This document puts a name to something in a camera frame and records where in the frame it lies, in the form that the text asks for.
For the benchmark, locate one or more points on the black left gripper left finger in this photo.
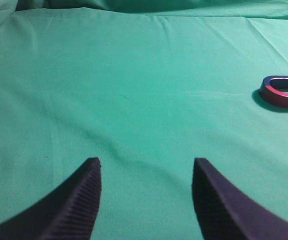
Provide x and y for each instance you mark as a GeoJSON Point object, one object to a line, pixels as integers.
{"type": "Point", "coordinates": [69, 212]}

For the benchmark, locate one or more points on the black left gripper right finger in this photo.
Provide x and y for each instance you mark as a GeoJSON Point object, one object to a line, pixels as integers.
{"type": "Point", "coordinates": [225, 213]}

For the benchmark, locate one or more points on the left red blue horseshoe magnet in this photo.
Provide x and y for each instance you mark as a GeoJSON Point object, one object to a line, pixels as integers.
{"type": "Point", "coordinates": [271, 90]}

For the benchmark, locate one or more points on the green cloth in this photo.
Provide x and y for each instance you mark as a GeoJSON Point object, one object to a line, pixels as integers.
{"type": "Point", "coordinates": [146, 86]}

